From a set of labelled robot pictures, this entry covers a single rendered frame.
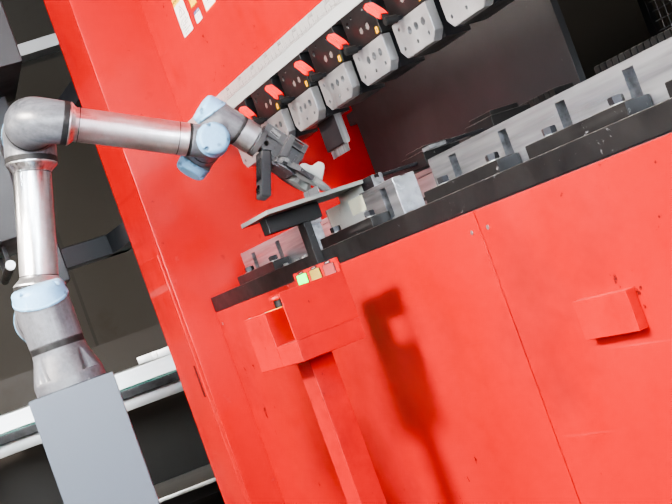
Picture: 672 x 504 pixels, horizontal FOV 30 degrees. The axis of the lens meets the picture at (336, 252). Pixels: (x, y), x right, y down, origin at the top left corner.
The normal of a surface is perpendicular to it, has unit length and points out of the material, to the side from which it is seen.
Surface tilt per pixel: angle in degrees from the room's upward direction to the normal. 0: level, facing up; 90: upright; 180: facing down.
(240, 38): 90
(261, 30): 90
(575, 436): 90
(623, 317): 90
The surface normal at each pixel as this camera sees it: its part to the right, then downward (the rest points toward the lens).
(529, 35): -0.85, 0.30
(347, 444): 0.47, -0.19
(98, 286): 0.17, -0.09
